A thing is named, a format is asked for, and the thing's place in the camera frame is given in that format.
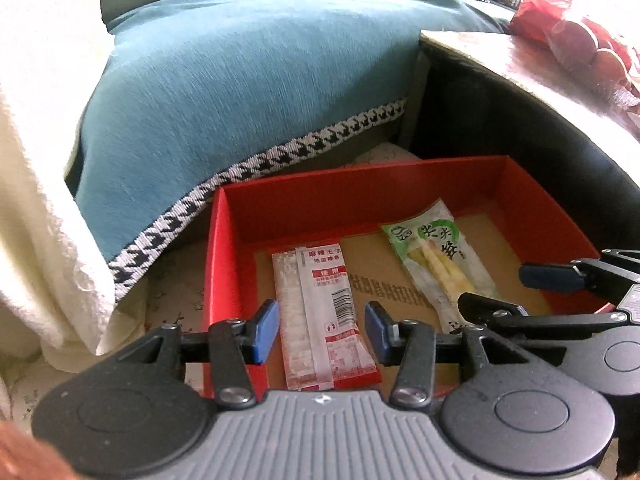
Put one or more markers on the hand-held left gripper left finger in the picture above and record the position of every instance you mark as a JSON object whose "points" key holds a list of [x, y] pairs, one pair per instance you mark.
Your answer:
{"points": [[265, 331]]}

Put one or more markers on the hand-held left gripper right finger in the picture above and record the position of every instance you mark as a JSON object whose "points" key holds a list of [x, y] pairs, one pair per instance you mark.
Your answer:
{"points": [[377, 331]]}

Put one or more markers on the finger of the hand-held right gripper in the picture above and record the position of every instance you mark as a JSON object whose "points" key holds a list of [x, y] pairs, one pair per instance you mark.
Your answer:
{"points": [[542, 275], [480, 306]]}

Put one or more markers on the white and red snack packet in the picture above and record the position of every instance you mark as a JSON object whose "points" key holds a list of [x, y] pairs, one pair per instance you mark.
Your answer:
{"points": [[310, 310]]}

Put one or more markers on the green bamboo shoot packet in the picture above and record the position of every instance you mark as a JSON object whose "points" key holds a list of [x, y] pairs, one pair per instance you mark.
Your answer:
{"points": [[440, 255]]}

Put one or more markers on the red cardboard box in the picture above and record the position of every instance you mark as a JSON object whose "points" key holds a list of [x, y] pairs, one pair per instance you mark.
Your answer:
{"points": [[350, 200]]}

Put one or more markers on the dark coffee table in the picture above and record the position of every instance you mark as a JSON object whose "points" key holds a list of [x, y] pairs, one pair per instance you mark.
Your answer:
{"points": [[525, 70]]}

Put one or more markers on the teal houndstooth-trimmed sofa cover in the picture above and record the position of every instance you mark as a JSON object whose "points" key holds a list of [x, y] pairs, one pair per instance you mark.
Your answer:
{"points": [[225, 110]]}

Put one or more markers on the white towel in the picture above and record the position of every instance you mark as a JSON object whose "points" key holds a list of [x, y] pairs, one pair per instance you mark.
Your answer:
{"points": [[40, 210]]}

